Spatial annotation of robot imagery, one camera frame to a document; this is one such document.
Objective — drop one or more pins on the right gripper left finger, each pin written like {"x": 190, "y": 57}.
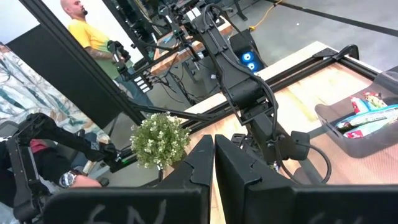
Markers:
{"x": 196, "y": 168}

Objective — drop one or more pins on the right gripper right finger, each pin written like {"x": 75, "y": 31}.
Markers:
{"x": 239, "y": 183}

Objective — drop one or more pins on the blue red-ended granola bar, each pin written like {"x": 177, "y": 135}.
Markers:
{"x": 367, "y": 130}
{"x": 359, "y": 105}
{"x": 370, "y": 118}

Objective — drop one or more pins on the green and blue granola bar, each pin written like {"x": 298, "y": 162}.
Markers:
{"x": 375, "y": 99}

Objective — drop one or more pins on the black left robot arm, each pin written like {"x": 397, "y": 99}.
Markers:
{"x": 230, "y": 68}

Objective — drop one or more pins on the green artificial potted plant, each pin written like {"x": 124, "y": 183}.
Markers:
{"x": 160, "y": 140}

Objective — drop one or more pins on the translucent dark-bordered baking mat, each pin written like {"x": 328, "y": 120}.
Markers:
{"x": 351, "y": 168}

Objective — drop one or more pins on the black computer with blue light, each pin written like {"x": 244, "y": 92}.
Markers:
{"x": 248, "y": 53}

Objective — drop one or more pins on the grey translucent plastic bin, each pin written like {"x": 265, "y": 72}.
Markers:
{"x": 367, "y": 146}

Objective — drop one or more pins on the background wooden table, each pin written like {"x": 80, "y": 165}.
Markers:
{"x": 183, "y": 53}

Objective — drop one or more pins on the silver wristwatch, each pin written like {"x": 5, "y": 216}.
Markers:
{"x": 67, "y": 179}

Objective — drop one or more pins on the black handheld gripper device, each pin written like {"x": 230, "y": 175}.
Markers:
{"x": 118, "y": 56}

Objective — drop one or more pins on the person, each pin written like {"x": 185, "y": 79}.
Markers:
{"x": 46, "y": 168}
{"x": 93, "y": 40}

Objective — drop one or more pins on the black partition panel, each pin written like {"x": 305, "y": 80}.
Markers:
{"x": 68, "y": 77}

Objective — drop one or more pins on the blue-white patterned curtain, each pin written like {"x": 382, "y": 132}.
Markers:
{"x": 28, "y": 93}

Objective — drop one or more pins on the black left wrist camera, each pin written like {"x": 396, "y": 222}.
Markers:
{"x": 301, "y": 144}

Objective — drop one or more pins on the black frame clamp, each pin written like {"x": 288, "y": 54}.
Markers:
{"x": 345, "y": 51}

